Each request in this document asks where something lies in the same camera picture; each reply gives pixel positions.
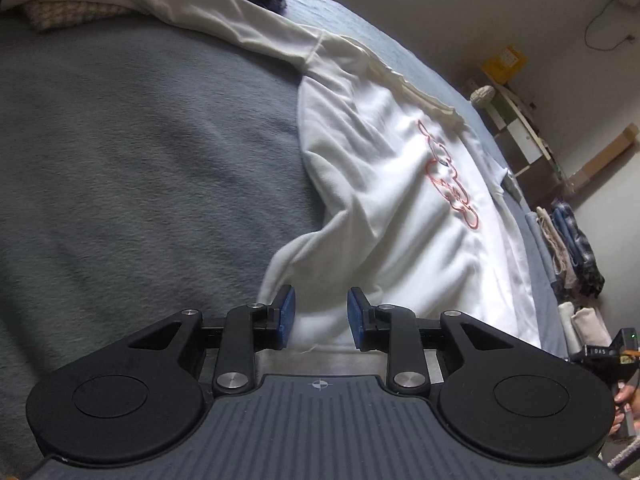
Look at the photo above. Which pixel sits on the folded cream garment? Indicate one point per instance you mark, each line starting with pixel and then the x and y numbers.
pixel 567 325
pixel 592 327

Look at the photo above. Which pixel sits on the white sweatshirt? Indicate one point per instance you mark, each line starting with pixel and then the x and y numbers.
pixel 390 185

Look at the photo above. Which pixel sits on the folded plaid shirt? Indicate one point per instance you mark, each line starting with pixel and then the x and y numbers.
pixel 585 255

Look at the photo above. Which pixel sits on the folded light blue cloth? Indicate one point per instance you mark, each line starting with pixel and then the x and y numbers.
pixel 537 245

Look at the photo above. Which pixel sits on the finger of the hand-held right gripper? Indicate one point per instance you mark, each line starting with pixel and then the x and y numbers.
pixel 578 356

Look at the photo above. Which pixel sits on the white desk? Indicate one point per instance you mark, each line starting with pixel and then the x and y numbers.
pixel 525 135

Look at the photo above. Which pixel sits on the person's right hand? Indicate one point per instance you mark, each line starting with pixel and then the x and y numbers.
pixel 624 396

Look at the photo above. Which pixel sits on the folded beige cloth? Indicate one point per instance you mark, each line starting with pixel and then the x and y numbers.
pixel 557 250

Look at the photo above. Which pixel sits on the folded blue denim garment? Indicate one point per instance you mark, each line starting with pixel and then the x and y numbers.
pixel 567 232

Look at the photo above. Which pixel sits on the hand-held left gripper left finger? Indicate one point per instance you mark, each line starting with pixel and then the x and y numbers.
pixel 285 317

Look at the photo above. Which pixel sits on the yellow box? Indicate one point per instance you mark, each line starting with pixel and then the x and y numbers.
pixel 505 62

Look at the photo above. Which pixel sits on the long cardboard box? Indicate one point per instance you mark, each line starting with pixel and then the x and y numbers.
pixel 605 157

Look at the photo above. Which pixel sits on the cream carved bedpost finial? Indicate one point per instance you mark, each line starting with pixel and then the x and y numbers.
pixel 483 96

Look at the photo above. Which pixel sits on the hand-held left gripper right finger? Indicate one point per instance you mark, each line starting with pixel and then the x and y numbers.
pixel 356 317

